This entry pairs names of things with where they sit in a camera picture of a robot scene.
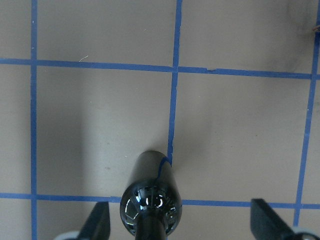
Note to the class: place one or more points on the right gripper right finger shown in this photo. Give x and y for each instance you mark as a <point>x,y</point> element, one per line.
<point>266,224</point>

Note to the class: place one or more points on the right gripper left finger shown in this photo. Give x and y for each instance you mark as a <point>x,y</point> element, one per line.
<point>98,224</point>

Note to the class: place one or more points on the dark wine bottle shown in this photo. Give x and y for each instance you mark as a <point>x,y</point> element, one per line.
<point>151,206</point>

